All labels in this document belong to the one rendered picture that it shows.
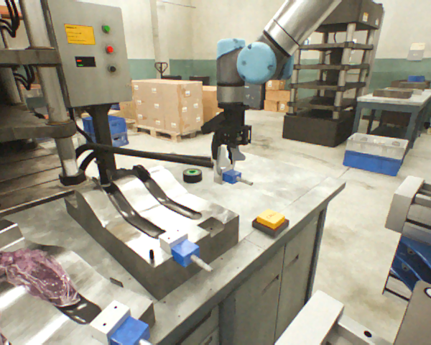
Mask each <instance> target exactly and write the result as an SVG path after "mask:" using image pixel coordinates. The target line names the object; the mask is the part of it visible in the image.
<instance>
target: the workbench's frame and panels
mask: <svg viewBox="0 0 431 345"><path fill-rule="evenodd" d="M345 187H346V183H344V184H343V185H342V186H341V187H339V189H337V191H335V192H334V193H333V194H332V195H330V196H329V197H328V198H327V199H325V200H324V201H323V202H322V203H320V204H319V205H318V206H317V207H316V208H314V209H313V210H312V211H311V212H309V214H308V215H306V217H304V218H303V219H302V220H301V221H300V222H299V223H298V224H297V225H296V226H294V227H293V228H292V229H291V230H289V231H288V232H287V233H286V234H285V235H284V236H283V237H281V238H279V239H278V240H277V241H276V242H275V243H273V245H271V246H270V247H269V248H268V249H267V250H266V251H264V252H263V253H262V254H261V255H259V256H258V258H257V259H255V260H254V261H253V262H252V263H251V264H250V265H249V266H248V267H247V268H246V269H244V270H243V271H242V272H241V273H239V274H238V275H237V276H236V277H234V278H233V279H232V280H231V281H229V282H228V283H227V284H226V285H224V286H223V287H222V288H221V289H220V290H219V291H218V292H217V293H216V294H215V295H214V296H213V297H212V298H210V299H209V300H208V301H207V302H206V303H204V304H203V305H202V306H201V307H199V309H197V310H196V311H195V312H194V313H193V314H192V315H191V316H189V317H188V318H187V319H186V320H185V321H183V322H182V323H181V324H180V325H179V326H178V327H176V328H175V329H174V330H173V331H172V332H171V333H169V334H168V335H167V336H166V337H164V338H163V339H162V340H161V341H160V342H159V343H158V344H157V345H274V344H275V342H276V341H277V340H278V339H279V338H280V337H281V335H282V334H283V333H284V332H285V331H286V330H287V328H288V327H289V325H290V324H291V323H292V322H293V320H294V319H295V318H296V317H297V315H298V314H299V313H300V311H301V310H302V309H303V308H304V307H305V305H306V304H307V303H308V301H309V300H310V299H311V297H312V287H313V283H314V279H315V271H316V267H317V263H318V255H319V251H320V244H321V241H322V236H323V229H324V225H325V217H326V213H327V209H328V203H329V202H330V201H331V200H333V199H334V197H336V196H337V195H338V194H339V193H340V192H341V191H342V190H344V189H345Z"/></svg>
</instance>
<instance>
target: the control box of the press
mask: <svg viewBox="0 0 431 345"><path fill-rule="evenodd" d="M40 3H41V7H42V13H43V16H44V20H45V25H46V29H47V31H48V35H49V38H50V44H51V47H53V48H54V49H57V51H60V56H61V60H62V63H61V65H59V66H58V67H56V69H57V75H58V78H59V82H60V87H61V91H62V97H63V101H64V104H65V107H67V108H68V110H69V114H70V119H72V120H73V121H75V117H74V112H73V109H74V108H77V107H82V108H83V109H84V110H85V111H86V112H87V113H88V114H89V115H90V116H91V120H92V124H93V131H94V135H95V139H96V144H104V145H108V146H113V143H112V138H111V130H110V126H109V121H108V113H109V111H110V109H111V106H112V105H114V106H116V105H117V104H119V103H121V102H127V101H133V93H132V87H131V77H130V72H129V61H128V55H127V49H126V38H125V31H124V21H123V17H122V14H121V8H120V7H119V6H110V5H105V4H96V3H90V2H85V1H76V0H40ZM75 125H76V128H77V130H78V131H79V132H80V133H81V134H82V135H83V136H84V137H85V138H86V139H87V140H88V141H89V143H93V140H92V139H91V138H90V137H89V136H88V135H87V134H86V133H85V132H84V131H83V130H82V129H81V128H80V127H79V126H78V125H77V123H76V121H75ZM94 162H95V163H96V164H97V168H98V174H99V178H100V182H101V185H104V184H107V183H110V180H109V179H108V176H107V174H106V169H108V170H111V171H115V170H116V169H117V168H116V160H115V156H114V154H104V155H100V156H97V157H96V159H95V160H94Z"/></svg>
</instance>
